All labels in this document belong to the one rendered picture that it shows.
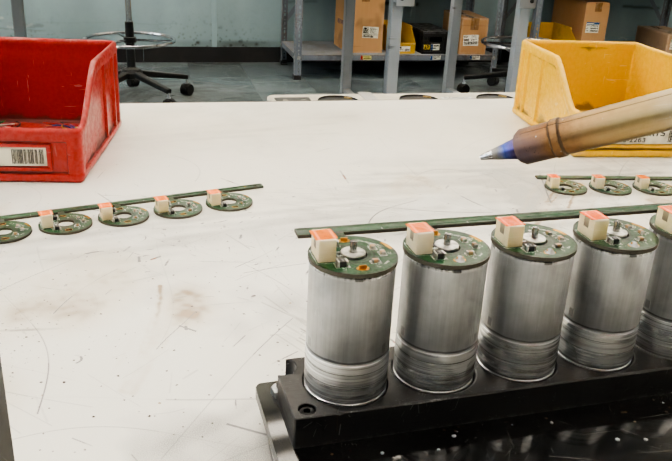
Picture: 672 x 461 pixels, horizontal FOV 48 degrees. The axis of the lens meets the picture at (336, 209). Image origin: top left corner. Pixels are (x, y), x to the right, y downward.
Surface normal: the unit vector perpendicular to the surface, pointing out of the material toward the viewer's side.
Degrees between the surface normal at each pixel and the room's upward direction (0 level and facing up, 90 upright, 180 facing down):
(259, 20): 90
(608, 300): 90
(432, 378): 90
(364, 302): 90
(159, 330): 0
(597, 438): 0
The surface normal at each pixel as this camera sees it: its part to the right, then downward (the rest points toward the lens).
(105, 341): 0.04, -0.93
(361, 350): 0.32, 0.36
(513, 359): -0.29, 0.34
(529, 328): -0.03, 0.37
